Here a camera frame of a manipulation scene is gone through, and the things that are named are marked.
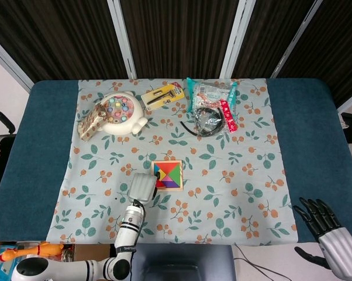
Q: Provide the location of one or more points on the brown patterned paper packet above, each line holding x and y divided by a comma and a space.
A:
89, 126

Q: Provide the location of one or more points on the red printed packaging strip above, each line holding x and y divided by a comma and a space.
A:
228, 117

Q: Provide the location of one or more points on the white fishing game toy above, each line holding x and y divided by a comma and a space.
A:
135, 114

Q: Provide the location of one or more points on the loose black headband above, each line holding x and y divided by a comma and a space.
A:
185, 126

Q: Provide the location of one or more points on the brown cardboard box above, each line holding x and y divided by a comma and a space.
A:
91, 251

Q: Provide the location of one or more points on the green triangle tangram piece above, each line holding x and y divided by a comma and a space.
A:
175, 175

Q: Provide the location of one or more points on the black office chair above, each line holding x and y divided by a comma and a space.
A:
3, 169

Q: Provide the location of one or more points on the blue triangle tangram piece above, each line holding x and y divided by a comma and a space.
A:
156, 168

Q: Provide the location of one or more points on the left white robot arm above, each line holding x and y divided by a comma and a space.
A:
126, 234

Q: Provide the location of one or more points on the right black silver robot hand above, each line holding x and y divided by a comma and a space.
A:
342, 251

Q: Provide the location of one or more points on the orange rubber chicken toy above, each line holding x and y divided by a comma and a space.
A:
32, 250

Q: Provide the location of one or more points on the dark room divider screen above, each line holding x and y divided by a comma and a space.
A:
179, 38

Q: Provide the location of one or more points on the yellow square tangram piece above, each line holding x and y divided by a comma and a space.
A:
163, 176

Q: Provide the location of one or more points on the orange triangle tangram piece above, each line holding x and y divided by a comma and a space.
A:
166, 167

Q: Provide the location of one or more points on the yellow blister pack with tool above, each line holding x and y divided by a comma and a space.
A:
164, 95

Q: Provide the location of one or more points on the pink triangle tangram piece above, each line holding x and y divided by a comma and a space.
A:
167, 178

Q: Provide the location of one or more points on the floral print tablecloth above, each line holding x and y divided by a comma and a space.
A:
222, 205

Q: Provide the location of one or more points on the teal clear snack package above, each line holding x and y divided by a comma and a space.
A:
208, 93

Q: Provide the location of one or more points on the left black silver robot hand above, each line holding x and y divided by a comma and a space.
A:
142, 187

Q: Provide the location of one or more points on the wooden tangram tray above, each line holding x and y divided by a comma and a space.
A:
181, 175

